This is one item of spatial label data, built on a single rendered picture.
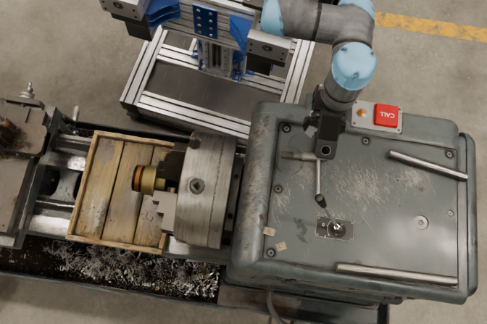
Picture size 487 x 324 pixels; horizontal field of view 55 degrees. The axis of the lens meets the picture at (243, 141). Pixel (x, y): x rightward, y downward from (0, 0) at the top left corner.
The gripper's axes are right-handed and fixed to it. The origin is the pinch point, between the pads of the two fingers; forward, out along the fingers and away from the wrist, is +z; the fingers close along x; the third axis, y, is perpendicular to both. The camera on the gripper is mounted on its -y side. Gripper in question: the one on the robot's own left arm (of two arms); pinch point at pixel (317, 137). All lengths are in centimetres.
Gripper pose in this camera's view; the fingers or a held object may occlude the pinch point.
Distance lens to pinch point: 117.3
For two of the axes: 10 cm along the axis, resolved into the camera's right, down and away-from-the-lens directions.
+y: 1.4, -9.3, 3.4
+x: -9.9, -1.5, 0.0
